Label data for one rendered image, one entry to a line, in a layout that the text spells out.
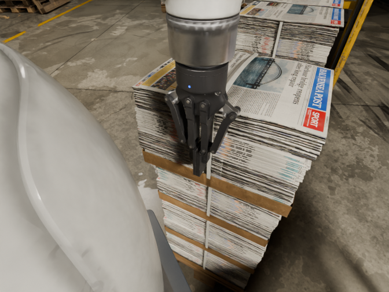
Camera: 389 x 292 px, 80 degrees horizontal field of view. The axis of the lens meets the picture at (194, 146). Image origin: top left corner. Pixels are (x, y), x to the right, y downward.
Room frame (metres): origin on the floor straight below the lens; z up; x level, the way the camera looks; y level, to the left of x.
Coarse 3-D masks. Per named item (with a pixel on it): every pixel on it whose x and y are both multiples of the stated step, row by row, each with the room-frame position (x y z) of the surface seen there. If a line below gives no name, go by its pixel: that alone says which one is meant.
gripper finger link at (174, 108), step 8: (168, 96) 0.33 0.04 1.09; (168, 104) 0.33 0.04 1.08; (176, 104) 0.33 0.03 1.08; (176, 112) 0.33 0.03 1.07; (184, 112) 0.34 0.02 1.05; (176, 120) 0.33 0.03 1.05; (184, 120) 0.34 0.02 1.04; (176, 128) 0.33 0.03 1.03; (184, 128) 0.33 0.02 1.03; (184, 136) 0.32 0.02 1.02
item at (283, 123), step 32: (288, 64) 0.54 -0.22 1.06; (256, 96) 0.39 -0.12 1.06; (288, 96) 0.38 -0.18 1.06; (320, 96) 0.39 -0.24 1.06; (256, 128) 0.32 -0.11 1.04; (288, 128) 0.29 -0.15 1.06; (320, 128) 0.29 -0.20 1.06; (224, 160) 0.33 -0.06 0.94; (256, 160) 0.31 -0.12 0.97; (288, 160) 0.28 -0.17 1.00; (256, 192) 0.30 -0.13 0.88; (288, 192) 0.27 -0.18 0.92
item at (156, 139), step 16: (144, 80) 0.45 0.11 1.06; (160, 80) 0.45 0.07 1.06; (144, 96) 0.42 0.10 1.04; (160, 96) 0.40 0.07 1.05; (144, 112) 0.42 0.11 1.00; (160, 112) 0.41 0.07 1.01; (144, 128) 0.43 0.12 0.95; (160, 128) 0.40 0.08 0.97; (144, 144) 0.42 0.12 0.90; (160, 144) 0.40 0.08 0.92; (176, 144) 0.38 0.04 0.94; (176, 160) 0.39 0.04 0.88; (192, 160) 0.36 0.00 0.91
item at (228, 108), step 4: (224, 96) 0.30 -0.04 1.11; (228, 104) 0.30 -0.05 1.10; (224, 108) 0.30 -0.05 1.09; (228, 108) 0.29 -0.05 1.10; (232, 108) 0.29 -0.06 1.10; (236, 108) 0.30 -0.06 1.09; (224, 112) 0.30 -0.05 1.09; (228, 112) 0.29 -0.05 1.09; (236, 112) 0.29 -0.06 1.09; (224, 116) 0.29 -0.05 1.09
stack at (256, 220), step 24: (168, 192) 0.45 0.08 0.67; (192, 192) 0.42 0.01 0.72; (216, 192) 0.38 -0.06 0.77; (168, 216) 0.46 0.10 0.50; (192, 216) 0.41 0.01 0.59; (216, 216) 0.37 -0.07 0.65; (240, 216) 0.34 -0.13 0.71; (264, 216) 0.32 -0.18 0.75; (168, 240) 0.47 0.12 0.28; (216, 240) 0.37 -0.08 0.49; (240, 240) 0.33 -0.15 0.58; (216, 264) 0.36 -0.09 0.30; (240, 288) 0.31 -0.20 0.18
